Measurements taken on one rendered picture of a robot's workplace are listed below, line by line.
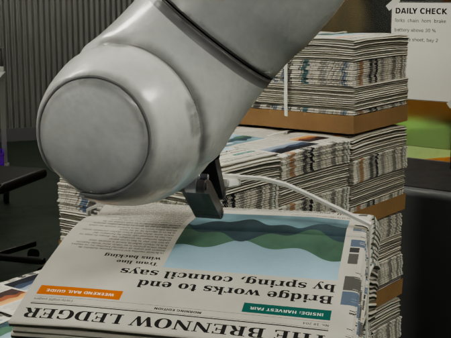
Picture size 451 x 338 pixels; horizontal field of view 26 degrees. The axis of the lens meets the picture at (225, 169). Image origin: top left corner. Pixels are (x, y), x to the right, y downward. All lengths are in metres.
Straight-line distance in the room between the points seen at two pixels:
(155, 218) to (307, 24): 0.42
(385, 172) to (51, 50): 6.99
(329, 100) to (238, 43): 1.75
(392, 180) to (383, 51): 0.34
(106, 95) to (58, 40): 8.69
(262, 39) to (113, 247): 0.37
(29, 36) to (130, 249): 8.32
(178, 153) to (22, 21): 8.62
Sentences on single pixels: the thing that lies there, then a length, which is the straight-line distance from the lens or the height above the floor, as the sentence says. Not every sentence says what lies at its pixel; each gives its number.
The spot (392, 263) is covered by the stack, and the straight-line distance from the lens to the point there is 2.57.
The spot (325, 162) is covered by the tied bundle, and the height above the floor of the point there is 1.02.
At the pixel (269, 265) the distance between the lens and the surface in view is 0.87.
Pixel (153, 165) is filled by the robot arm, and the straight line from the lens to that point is 0.56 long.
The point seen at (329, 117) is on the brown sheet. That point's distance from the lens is 2.33.
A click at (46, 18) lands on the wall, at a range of 9.22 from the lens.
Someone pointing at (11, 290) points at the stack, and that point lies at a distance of 1.95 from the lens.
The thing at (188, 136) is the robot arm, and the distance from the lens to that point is 0.58.
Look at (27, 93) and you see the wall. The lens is 9.23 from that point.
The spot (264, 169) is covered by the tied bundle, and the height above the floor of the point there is 1.04.
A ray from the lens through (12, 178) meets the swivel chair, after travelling 4.78.
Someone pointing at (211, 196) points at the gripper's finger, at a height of 1.23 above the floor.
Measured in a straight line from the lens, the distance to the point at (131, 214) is 1.00.
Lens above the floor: 1.41
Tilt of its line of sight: 11 degrees down
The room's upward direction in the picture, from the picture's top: straight up
